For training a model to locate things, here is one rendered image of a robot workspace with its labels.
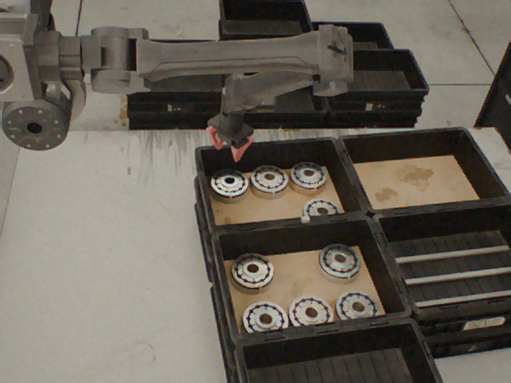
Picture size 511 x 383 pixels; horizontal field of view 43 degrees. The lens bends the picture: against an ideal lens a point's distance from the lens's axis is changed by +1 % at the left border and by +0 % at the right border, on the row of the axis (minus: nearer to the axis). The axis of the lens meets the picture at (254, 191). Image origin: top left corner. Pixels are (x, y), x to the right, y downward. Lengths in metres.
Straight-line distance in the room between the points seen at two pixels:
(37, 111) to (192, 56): 0.49
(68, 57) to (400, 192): 1.06
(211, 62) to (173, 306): 0.78
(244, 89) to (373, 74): 1.55
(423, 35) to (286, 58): 3.21
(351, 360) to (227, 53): 0.75
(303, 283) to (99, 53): 0.77
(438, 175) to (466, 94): 1.91
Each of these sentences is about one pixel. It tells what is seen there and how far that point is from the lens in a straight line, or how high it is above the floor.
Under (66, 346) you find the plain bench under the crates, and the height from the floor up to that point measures 0.70.
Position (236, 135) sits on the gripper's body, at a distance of 1.58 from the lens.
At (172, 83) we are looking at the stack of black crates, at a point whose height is 0.49.
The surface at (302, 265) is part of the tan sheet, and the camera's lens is 1.61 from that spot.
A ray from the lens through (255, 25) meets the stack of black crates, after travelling 3.10.
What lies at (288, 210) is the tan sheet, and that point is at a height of 0.83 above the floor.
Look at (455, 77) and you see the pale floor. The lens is 3.93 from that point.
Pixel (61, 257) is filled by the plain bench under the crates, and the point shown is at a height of 0.70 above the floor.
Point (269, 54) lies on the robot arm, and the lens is 1.07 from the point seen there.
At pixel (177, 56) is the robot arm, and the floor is 1.47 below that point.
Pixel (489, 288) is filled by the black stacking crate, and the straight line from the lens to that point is 1.71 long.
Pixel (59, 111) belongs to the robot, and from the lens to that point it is 1.47.
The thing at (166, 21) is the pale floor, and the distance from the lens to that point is 4.04.
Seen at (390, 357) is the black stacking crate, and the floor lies 0.83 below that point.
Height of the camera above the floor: 2.08
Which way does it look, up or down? 45 degrees down
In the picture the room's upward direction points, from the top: 7 degrees clockwise
